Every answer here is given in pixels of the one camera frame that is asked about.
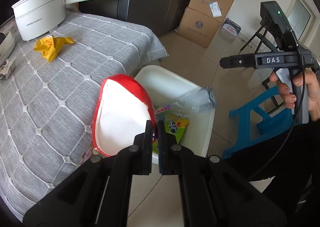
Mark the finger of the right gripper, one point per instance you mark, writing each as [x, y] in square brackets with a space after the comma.
[246, 60]

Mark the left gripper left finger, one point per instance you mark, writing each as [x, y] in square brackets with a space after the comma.
[98, 192]

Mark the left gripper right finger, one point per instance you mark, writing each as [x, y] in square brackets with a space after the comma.
[212, 193]

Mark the green onion rings bag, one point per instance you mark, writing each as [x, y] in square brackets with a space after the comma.
[174, 122]

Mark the red white triangular container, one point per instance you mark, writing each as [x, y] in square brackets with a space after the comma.
[121, 113]

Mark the white trash bin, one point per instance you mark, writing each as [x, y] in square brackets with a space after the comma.
[164, 87]

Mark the black folding chair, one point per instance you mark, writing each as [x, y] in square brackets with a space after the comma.
[264, 41]

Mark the small white blue box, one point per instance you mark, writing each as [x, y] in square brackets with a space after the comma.
[230, 30]

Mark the clear crushed plastic bottle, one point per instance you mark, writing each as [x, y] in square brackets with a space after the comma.
[196, 102]

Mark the lower cardboard box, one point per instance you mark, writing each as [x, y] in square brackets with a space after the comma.
[197, 28]

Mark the cardboard box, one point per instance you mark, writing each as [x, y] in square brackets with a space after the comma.
[215, 9]
[197, 28]

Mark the blue plastic stool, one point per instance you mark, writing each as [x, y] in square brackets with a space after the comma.
[268, 128]

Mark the upper cardboard box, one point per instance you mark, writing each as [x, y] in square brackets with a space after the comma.
[215, 9]

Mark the grey checked tablecloth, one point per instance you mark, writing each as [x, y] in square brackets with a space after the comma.
[47, 107]

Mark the small white paper carton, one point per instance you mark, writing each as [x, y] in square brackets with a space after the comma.
[7, 68]

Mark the white electric cooking pot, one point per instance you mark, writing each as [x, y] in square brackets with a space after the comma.
[36, 17]

